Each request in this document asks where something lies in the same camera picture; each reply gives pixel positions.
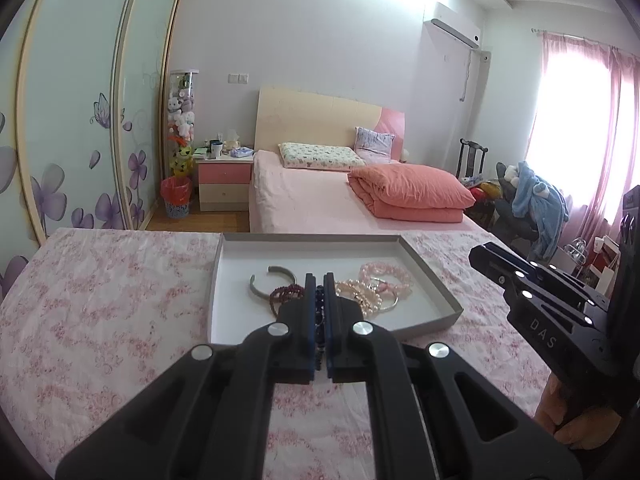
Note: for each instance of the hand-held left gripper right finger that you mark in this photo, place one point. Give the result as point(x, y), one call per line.
point(332, 310)

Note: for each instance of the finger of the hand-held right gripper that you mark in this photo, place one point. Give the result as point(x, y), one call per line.
point(545, 330)
point(500, 265)

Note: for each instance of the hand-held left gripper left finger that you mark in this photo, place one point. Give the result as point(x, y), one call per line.
point(311, 310)

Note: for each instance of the grey cardboard tray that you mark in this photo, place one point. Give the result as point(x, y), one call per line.
point(240, 270)

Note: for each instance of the person's right hand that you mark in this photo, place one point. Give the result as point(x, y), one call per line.
point(585, 435)

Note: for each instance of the black office chair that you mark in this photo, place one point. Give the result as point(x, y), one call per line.
point(505, 220)

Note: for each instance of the thin silver bangle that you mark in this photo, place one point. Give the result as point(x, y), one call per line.
point(396, 301)

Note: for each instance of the blue plush robe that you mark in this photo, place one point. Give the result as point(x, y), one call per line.
point(532, 200)

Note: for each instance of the colourful clothes pile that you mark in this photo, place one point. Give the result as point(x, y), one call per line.
point(482, 191)

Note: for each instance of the bed with pink sheet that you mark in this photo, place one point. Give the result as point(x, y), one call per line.
point(300, 195)

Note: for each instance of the dark wooden chair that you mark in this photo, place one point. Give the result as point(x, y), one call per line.
point(472, 152)

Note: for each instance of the folded orange quilt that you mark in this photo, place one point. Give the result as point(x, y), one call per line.
point(410, 190)

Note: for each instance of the floral print pillow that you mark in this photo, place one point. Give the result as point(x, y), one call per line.
point(320, 154)

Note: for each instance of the pink and beige nightstand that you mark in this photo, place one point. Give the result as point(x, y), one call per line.
point(225, 175)

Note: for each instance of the purple pillow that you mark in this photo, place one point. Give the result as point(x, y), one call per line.
point(375, 145)

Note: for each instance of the blue folded cloth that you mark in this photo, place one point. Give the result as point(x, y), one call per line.
point(241, 152)

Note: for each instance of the red trash bin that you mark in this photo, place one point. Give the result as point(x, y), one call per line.
point(175, 195)

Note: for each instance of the white mug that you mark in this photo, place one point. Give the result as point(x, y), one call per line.
point(216, 149)

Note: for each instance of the beige and pink headboard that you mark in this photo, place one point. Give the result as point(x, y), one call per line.
point(310, 120)

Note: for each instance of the pink curtain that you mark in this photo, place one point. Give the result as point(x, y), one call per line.
point(615, 110)

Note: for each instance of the clear tube of plush toys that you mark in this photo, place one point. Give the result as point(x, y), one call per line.
point(181, 120)

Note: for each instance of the white air conditioner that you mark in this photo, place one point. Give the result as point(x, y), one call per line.
point(452, 22)

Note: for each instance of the flower print sliding wardrobe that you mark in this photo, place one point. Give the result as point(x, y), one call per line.
point(75, 110)

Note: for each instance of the white wall outlet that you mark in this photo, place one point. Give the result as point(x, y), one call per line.
point(238, 78)

